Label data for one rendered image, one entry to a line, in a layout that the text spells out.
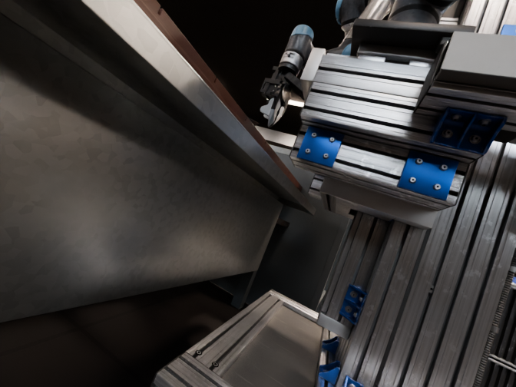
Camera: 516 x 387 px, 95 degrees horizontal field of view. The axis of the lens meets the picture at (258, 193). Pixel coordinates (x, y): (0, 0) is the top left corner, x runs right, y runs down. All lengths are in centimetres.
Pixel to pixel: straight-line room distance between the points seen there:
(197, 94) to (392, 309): 65
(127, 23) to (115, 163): 24
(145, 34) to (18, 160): 22
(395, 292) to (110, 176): 68
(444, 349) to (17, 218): 83
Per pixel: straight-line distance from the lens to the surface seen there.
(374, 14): 109
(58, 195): 42
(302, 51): 93
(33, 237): 44
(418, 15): 75
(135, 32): 25
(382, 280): 72
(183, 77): 29
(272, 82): 87
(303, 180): 159
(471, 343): 79
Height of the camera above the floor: 56
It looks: 4 degrees up
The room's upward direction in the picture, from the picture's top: 22 degrees clockwise
